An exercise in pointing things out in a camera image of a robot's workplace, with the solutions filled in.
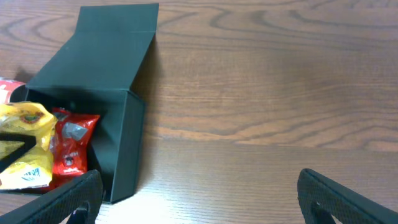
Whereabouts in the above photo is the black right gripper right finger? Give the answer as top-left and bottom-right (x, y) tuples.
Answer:
(297, 169), (397, 224)

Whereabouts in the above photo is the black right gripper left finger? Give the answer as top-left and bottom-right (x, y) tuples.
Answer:
(1, 170), (103, 224)

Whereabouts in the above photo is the red chip bag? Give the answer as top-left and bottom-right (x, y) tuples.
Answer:
(42, 108), (100, 192)

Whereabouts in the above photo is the yellow snack bag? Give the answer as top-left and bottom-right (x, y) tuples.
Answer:
(1, 101), (57, 190)

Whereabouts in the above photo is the black gift box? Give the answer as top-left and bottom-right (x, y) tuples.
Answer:
(14, 3), (159, 203)

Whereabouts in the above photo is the red soda can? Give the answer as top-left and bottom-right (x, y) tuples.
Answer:
(0, 78), (27, 104)

